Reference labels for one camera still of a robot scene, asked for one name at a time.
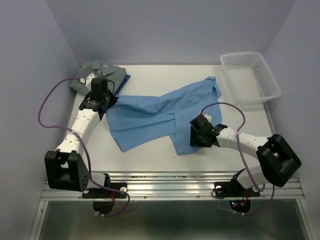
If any light blue long sleeve shirt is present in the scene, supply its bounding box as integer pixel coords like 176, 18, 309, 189
106, 76, 222, 155

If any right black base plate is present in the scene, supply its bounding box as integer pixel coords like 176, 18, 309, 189
211, 181, 260, 199

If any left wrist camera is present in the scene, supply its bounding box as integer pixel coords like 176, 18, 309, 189
85, 74, 109, 93

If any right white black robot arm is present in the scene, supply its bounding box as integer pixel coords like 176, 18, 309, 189
190, 114, 302, 199

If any folded grey button shirt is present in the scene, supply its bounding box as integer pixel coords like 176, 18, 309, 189
69, 59, 127, 95

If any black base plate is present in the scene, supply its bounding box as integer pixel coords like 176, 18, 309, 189
211, 181, 260, 199
82, 182, 128, 199

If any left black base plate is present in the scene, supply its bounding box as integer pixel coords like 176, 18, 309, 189
82, 182, 128, 199

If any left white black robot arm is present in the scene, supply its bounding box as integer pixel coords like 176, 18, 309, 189
44, 90, 118, 197

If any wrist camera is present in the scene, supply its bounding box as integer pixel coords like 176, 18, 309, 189
85, 74, 109, 93
190, 114, 214, 132

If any aluminium mounting rail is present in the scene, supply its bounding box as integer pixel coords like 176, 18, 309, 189
40, 171, 305, 201

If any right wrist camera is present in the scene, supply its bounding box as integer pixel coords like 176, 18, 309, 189
190, 114, 214, 132

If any white plastic mesh basket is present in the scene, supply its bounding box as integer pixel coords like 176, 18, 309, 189
220, 52, 282, 105

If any folded blue plaid shirt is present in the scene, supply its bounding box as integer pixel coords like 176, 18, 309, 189
114, 74, 131, 96

